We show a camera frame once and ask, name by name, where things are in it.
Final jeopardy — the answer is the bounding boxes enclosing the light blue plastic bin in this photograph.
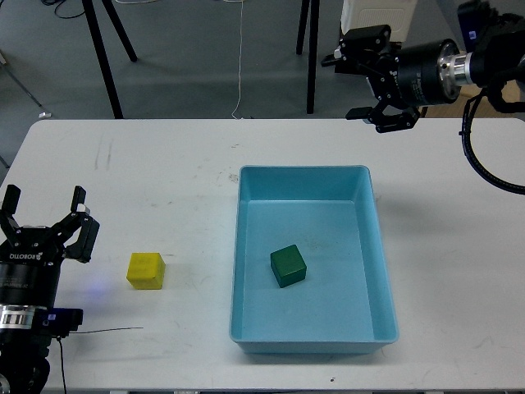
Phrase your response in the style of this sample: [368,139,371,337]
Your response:
[230,166,399,354]

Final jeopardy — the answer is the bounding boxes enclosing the black tripod legs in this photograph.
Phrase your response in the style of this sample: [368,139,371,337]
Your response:
[295,0,320,114]
[80,0,139,120]

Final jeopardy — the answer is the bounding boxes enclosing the black cable on floor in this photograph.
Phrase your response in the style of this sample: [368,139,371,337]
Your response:
[40,0,89,20]

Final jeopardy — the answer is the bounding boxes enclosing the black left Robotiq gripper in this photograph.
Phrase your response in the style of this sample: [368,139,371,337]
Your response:
[1,185,100,308]

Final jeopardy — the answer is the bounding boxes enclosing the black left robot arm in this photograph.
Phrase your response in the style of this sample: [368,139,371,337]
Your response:
[1,185,99,393]

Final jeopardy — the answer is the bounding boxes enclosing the white hanging cord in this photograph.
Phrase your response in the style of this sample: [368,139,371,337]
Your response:
[223,0,247,121]

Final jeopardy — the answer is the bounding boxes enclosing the black tripod left legs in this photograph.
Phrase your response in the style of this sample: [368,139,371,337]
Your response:
[80,0,139,120]

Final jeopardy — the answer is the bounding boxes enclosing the yellow cube block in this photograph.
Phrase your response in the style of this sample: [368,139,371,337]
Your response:
[126,252,166,290]

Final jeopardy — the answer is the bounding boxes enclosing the white plastic box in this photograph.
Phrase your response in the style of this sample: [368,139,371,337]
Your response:
[340,0,418,43]

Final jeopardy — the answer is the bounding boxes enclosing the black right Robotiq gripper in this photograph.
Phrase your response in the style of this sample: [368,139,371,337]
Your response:
[321,25,459,134]

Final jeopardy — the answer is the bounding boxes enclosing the black tripod right legs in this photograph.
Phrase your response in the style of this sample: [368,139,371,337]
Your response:
[295,0,320,114]

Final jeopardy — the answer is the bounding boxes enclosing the green cube block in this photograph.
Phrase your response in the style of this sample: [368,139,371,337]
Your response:
[270,245,307,288]

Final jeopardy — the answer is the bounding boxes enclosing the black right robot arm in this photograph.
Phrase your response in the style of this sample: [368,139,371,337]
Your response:
[322,1,524,195]

